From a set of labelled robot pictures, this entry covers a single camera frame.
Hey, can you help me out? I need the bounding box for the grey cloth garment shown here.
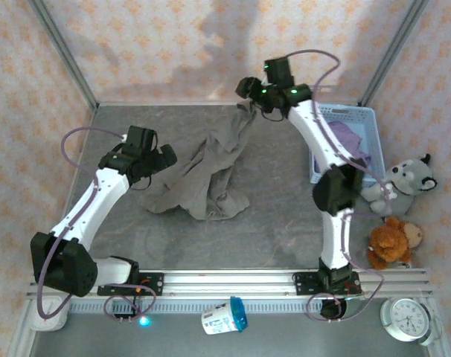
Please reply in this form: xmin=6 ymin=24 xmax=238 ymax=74
xmin=145 ymin=103 xmax=262 ymax=222

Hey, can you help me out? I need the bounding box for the purple cloth garment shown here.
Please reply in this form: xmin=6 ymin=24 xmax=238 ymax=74
xmin=322 ymin=119 xmax=372 ymax=168

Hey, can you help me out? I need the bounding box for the light blue plastic basket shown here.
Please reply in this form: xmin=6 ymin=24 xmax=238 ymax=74
xmin=307 ymin=103 xmax=386 ymax=187

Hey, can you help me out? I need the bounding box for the grey husky plush toy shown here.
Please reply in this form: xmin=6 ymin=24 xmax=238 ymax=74
xmin=361 ymin=152 xmax=438 ymax=217

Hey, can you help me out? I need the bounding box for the white cup with blue lid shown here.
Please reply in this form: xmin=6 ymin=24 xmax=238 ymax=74
xmin=201 ymin=295 xmax=249 ymax=335

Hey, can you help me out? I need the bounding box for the brown bear plush toy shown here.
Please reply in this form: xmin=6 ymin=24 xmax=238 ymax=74
xmin=367 ymin=216 xmax=424 ymax=271

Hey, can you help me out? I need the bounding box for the white square timer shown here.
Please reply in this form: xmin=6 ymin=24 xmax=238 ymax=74
xmin=28 ymin=303 xmax=69 ymax=332

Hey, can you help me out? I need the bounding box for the white round alarm clock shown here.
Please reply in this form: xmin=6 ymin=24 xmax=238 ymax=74
xmin=380 ymin=297 xmax=444 ymax=347

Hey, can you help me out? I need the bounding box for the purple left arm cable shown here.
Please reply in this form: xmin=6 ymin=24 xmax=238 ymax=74
xmin=35 ymin=126 xmax=158 ymax=323

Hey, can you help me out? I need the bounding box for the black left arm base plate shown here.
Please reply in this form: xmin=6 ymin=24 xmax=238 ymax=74
xmin=97 ymin=272 xmax=164 ymax=297

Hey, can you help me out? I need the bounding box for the aluminium frame post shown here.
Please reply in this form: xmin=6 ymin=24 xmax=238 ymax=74
xmin=26 ymin=0 xmax=99 ymax=112
xmin=359 ymin=0 xmax=429 ymax=107

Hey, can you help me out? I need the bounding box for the aluminium mounting rail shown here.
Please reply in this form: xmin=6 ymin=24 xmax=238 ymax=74
xmin=26 ymin=268 xmax=433 ymax=298

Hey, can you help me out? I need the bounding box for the slotted grey cable duct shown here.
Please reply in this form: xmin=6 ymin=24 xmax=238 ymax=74
xmin=68 ymin=299 xmax=383 ymax=314

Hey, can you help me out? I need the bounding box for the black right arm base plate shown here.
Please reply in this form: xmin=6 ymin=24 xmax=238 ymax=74
xmin=292 ymin=271 xmax=360 ymax=297

